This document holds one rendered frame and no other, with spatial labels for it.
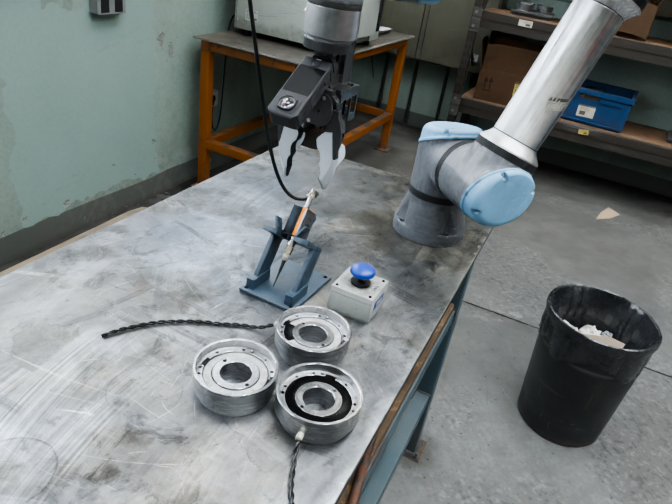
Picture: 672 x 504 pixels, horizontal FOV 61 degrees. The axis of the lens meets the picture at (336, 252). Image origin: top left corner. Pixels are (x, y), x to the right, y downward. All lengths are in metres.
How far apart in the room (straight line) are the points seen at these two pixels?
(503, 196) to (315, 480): 0.57
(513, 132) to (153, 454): 0.73
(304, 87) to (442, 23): 3.69
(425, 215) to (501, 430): 1.03
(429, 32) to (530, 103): 3.50
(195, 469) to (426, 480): 1.18
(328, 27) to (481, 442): 1.45
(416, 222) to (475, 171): 0.20
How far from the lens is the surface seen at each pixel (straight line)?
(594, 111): 4.11
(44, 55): 2.47
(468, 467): 1.86
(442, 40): 4.47
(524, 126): 1.02
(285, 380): 0.73
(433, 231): 1.15
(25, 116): 2.46
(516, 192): 1.02
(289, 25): 2.98
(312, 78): 0.81
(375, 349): 0.85
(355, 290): 0.89
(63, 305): 0.91
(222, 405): 0.71
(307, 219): 0.90
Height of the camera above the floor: 1.32
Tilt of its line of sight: 29 degrees down
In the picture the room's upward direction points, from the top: 9 degrees clockwise
